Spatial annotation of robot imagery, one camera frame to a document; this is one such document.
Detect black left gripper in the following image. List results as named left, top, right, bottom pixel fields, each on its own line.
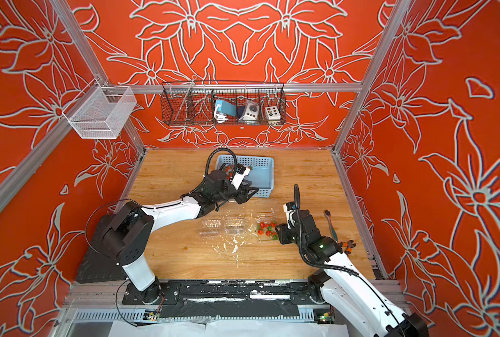
left=213, top=180, right=260, bottom=206

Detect clear plastic clamshell container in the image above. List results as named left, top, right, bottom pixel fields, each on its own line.
left=251, top=210, right=279, bottom=241

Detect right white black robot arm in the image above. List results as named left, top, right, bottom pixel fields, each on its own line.
left=275, top=185, right=429, bottom=336

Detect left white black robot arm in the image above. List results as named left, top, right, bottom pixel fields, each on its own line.
left=97, top=147, right=259, bottom=304

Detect light blue perforated plastic basket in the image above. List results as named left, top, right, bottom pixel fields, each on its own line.
left=215, top=154, right=275, bottom=198

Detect clear clamshell container middle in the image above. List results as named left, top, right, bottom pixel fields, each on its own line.
left=224, top=216, right=248, bottom=235

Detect metal spoon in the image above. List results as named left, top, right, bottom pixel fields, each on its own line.
left=324, top=209, right=338, bottom=242

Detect white button box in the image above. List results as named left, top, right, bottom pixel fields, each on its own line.
left=264, top=106, right=282, bottom=125

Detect blue white device in basket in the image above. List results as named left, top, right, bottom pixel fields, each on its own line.
left=213, top=99, right=237, bottom=124

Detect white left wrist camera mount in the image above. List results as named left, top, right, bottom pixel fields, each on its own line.
left=231, top=164, right=251, bottom=190

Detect orange handled pliers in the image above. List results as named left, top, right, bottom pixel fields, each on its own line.
left=339, top=240, right=357, bottom=255

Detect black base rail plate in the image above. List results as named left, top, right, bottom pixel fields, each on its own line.
left=116, top=279, right=337, bottom=322

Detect black wire wall basket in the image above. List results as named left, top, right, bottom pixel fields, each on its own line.
left=160, top=80, right=287, bottom=126

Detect clear acrylic wall box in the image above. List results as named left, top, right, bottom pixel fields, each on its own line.
left=63, top=86, right=137, bottom=140

